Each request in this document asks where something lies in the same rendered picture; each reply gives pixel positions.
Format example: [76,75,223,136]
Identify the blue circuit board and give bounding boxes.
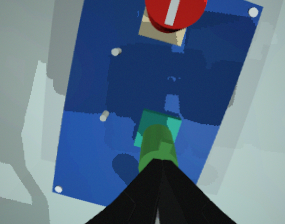
[52,0,263,206]

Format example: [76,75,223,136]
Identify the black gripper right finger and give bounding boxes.
[158,160,235,224]

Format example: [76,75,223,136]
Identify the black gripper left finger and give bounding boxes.
[85,159,163,224]

